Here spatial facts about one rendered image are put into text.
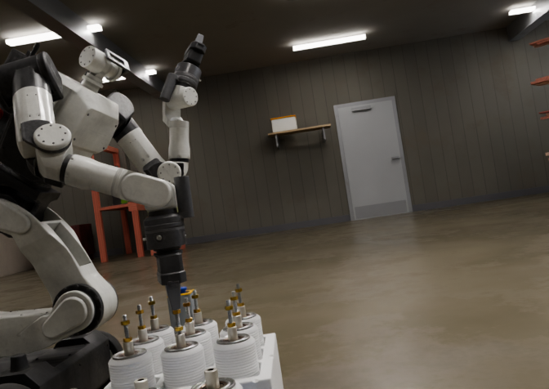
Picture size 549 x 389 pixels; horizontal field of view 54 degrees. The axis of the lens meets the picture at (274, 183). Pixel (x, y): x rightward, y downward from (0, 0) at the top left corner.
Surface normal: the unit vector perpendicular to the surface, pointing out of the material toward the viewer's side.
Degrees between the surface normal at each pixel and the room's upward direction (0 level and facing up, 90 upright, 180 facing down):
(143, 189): 90
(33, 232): 90
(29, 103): 55
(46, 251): 114
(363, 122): 90
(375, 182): 90
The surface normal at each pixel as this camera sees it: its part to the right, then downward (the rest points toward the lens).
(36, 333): -0.40, 0.22
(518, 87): -0.07, -0.03
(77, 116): 0.52, 0.20
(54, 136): 0.22, -0.64
